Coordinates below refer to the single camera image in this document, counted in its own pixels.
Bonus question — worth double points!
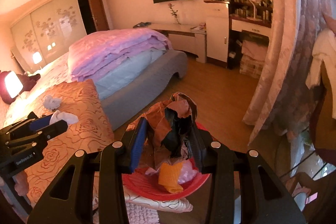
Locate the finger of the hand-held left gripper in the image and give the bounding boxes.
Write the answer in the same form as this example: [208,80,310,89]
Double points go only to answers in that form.
[0,112,53,140]
[5,119,68,148]

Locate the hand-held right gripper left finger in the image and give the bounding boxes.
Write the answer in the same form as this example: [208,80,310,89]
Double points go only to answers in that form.
[28,117,150,224]

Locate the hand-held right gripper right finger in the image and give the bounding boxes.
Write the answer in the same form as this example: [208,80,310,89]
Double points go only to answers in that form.
[188,119,306,224]

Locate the white cloth item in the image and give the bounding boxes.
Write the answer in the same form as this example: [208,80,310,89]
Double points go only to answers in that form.
[49,110,79,125]

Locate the white tissue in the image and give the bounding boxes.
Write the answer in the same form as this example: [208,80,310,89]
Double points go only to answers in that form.
[43,94,62,110]

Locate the pale pink plastic bag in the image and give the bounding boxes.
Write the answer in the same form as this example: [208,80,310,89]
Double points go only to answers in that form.
[146,160,198,184]

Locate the brown and black garment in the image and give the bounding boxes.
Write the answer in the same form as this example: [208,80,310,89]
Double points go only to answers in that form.
[142,92,198,170]

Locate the orange textured cloth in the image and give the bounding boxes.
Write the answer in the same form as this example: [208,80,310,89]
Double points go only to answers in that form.
[158,162,184,194]

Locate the red plastic mesh basket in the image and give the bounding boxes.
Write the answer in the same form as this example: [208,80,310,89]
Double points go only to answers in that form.
[123,122,212,199]

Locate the rose patterned bedspread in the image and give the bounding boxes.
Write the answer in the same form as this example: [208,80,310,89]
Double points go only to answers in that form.
[0,80,193,212]

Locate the dark brown plush toy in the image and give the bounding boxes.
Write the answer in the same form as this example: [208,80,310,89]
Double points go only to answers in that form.
[0,70,41,105]

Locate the white shade table lamp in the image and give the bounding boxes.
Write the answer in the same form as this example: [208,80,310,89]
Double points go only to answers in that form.
[4,70,24,98]

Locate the pink floral bed sheet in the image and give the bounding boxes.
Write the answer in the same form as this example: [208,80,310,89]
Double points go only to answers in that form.
[3,52,72,119]

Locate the grey bed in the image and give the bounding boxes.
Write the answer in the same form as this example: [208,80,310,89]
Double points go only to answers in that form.
[0,49,188,132]

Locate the light blue folded blanket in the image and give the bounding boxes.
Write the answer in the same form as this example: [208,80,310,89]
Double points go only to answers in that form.
[93,49,168,100]

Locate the pink fluffy mat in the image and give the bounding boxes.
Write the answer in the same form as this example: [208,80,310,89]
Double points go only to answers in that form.
[97,203,160,224]

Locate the small black bin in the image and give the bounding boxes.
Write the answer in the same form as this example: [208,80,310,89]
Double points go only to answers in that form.
[228,51,238,69]

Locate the flower patterned sliding wardrobe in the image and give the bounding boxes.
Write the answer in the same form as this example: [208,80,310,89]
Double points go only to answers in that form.
[10,0,88,73]

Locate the checked storage box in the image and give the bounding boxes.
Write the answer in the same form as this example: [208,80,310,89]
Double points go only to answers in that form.
[239,55,265,79]

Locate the pink folded quilt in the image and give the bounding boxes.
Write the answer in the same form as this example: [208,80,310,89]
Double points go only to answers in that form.
[68,28,172,83]

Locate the low white desk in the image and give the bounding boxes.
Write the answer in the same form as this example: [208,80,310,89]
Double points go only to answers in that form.
[147,22,208,64]

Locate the pink folded cloth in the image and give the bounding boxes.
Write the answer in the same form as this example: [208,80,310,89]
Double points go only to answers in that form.
[241,40,268,59]

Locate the white tall cabinet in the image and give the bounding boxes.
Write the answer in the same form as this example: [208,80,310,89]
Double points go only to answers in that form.
[205,1,230,63]

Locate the pink floral curtain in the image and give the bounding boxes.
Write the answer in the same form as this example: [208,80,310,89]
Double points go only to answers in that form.
[241,0,336,146]

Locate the brown wooden door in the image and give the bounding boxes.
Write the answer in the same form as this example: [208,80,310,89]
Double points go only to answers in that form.
[87,0,110,33]

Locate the dark wood dressing table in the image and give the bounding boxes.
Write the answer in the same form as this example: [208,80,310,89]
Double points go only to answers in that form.
[228,1,273,77]

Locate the rose in glass vase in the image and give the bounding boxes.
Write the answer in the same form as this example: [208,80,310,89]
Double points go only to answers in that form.
[168,3,181,25]

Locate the brown hanging garment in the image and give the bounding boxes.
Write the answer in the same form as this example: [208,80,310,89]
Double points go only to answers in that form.
[314,56,336,164]

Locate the cream knit sweater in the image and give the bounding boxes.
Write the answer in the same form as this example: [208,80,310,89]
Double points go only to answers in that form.
[306,28,336,88]

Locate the pink knit hat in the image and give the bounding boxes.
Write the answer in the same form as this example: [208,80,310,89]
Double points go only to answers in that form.
[323,13,336,33]

